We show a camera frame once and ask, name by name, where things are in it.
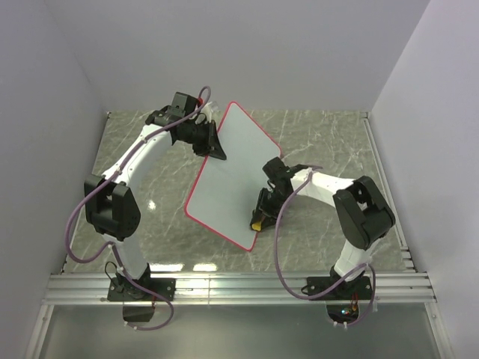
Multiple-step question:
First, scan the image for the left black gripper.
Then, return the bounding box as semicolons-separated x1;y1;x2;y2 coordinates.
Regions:
180;120;227;162

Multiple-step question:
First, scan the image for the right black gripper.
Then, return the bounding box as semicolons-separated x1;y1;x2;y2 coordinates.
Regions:
250;188;292;231

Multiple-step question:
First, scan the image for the yellow eraser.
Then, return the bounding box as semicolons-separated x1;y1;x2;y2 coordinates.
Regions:
251;221;262;232

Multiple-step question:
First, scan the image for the red framed whiteboard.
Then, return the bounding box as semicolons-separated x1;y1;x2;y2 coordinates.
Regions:
185;102;281;251

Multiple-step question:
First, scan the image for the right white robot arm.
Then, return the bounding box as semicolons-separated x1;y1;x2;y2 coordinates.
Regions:
250;157;396;300

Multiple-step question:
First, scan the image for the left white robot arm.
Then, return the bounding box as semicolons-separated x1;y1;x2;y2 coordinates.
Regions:
82;99;226;301

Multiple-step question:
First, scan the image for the aluminium mounting rail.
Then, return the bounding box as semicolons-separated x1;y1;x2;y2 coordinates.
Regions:
42;272;436;306

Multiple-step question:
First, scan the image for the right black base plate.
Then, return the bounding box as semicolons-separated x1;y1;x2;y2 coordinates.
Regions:
301;276;374;301

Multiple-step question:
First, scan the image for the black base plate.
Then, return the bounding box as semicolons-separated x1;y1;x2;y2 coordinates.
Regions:
107;276;176;302
301;276;374;301

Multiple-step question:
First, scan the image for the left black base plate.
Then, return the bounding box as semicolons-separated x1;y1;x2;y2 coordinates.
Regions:
107;276;176;302

